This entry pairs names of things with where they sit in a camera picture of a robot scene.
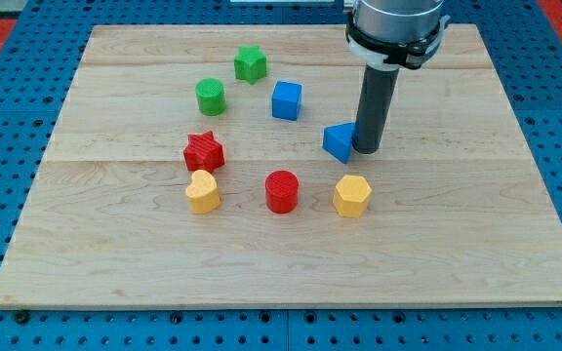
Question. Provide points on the blue triangle block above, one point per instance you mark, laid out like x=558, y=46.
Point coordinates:
x=337, y=141

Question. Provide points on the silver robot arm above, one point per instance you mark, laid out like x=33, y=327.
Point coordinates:
x=389, y=34

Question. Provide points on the yellow hexagon block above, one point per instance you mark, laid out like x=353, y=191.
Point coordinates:
x=352, y=196

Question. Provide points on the red cylinder block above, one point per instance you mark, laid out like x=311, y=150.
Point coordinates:
x=281, y=191

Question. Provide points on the wooden board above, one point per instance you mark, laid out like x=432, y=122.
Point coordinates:
x=458, y=218

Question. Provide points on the blue cube block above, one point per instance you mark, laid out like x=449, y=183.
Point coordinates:
x=286, y=100

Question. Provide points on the yellow heart block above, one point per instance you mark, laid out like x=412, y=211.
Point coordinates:
x=202, y=193

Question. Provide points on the red star block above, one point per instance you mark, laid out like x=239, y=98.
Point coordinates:
x=203, y=152

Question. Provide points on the green cylinder block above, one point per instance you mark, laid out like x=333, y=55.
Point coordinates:
x=210, y=96

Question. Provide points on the green star block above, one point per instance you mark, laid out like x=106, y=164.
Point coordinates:
x=250, y=64

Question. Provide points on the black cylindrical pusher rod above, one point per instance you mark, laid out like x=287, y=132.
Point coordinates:
x=374, y=102

